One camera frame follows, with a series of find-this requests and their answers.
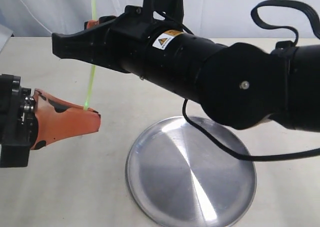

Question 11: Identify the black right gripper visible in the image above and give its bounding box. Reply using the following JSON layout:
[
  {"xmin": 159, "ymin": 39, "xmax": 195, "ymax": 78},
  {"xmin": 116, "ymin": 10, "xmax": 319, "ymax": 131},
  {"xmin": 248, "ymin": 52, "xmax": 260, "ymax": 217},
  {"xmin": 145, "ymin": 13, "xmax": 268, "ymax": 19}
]
[{"xmin": 83, "ymin": 10, "xmax": 225, "ymax": 97}]

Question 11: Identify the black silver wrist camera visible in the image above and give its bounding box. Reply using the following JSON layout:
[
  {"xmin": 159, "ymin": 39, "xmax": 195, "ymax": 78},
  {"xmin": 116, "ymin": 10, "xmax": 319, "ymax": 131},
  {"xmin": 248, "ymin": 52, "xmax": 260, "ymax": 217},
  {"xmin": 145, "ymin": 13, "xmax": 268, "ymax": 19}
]
[{"xmin": 120, "ymin": 0, "xmax": 188, "ymax": 33}]

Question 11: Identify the round stainless steel plate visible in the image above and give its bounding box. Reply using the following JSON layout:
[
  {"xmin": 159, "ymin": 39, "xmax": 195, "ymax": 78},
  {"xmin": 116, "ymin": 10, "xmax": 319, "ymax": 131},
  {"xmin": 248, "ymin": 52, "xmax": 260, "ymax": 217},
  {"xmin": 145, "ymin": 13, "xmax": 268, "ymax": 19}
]
[{"xmin": 125, "ymin": 116, "xmax": 257, "ymax": 227}]

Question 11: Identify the white fabric backdrop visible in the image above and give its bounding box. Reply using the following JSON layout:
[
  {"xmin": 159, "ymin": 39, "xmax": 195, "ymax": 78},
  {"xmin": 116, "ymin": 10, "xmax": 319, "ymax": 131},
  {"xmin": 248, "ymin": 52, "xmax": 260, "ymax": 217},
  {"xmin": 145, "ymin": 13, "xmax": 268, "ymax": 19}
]
[{"xmin": 0, "ymin": 0, "xmax": 320, "ymax": 39}]

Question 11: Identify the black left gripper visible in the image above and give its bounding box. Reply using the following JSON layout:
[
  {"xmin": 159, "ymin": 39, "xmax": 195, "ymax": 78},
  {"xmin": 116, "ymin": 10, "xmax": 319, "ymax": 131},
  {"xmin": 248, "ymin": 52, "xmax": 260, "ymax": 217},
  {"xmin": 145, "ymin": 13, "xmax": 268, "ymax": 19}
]
[{"xmin": 0, "ymin": 74, "xmax": 101, "ymax": 168}]

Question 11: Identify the green glow stick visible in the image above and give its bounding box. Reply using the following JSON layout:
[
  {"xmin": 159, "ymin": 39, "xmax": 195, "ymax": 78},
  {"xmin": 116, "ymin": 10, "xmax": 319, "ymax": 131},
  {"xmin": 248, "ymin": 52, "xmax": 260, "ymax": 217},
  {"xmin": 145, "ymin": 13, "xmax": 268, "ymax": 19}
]
[{"xmin": 83, "ymin": 0, "xmax": 97, "ymax": 111}]

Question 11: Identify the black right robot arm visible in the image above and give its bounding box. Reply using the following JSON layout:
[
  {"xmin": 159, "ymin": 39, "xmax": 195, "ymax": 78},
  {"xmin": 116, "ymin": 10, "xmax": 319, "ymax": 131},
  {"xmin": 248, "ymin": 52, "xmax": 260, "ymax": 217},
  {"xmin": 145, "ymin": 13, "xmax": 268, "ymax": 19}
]
[{"xmin": 51, "ymin": 7, "xmax": 320, "ymax": 132}]

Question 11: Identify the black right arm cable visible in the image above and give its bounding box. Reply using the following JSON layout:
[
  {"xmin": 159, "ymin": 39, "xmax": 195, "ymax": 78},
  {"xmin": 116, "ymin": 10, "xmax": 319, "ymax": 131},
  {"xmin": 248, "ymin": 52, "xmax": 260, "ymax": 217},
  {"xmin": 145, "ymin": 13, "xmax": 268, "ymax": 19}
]
[{"xmin": 149, "ymin": 0, "xmax": 320, "ymax": 163}]

